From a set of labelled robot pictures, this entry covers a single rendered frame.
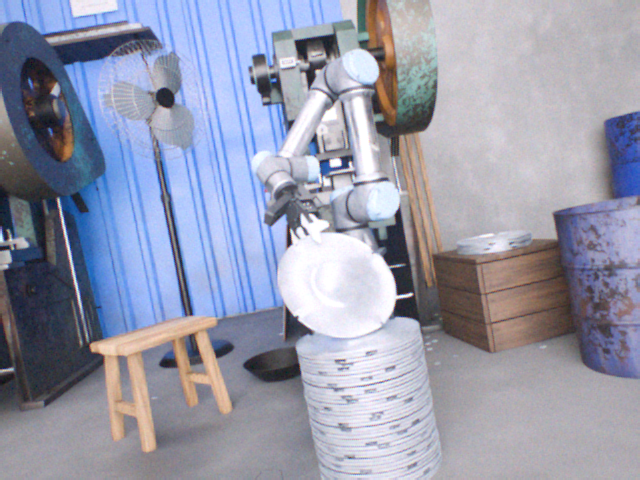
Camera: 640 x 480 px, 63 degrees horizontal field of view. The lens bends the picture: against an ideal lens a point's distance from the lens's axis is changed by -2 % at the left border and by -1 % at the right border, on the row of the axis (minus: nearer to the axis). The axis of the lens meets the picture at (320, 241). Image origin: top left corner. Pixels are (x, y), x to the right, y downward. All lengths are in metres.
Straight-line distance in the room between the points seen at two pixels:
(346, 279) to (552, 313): 1.06
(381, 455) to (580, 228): 0.87
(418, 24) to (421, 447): 1.73
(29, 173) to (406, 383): 1.95
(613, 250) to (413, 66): 1.19
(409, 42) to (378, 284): 1.33
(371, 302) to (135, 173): 2.82
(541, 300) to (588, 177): 2.38
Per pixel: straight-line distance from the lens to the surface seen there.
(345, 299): 1.24
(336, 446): 1.22
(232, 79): 3.86
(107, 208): 3.89
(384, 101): 2.94
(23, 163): 2.59
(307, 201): 1.39
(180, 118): 2.81
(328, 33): 2.70
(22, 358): 2.66
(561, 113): 4.33
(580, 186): 4.35
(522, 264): 2.05
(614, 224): 1.62
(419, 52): 2.39
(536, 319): 2.10
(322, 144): 2.55
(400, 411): 1.18
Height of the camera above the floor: 0.61
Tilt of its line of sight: 3 degrees down
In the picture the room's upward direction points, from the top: 10 degrees counter-clockwise
